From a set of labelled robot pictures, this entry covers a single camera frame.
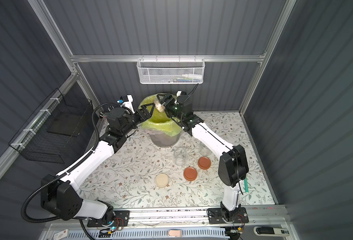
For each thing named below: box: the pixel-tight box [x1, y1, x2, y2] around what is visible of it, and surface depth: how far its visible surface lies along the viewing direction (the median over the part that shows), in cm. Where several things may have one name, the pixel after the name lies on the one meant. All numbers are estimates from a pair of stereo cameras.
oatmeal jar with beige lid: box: [153, 100, 165, 113], surface depth 76 cm
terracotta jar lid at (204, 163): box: [197, 156, 211, 170], surface depth 93 cm
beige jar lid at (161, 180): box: [155, 173, 169, 188], surface depth 86 cm
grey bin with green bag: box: [140, 93, 183, 148], surface depth 84 cm
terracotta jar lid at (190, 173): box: [183, 166, 198, 182], surface depth 90 cm
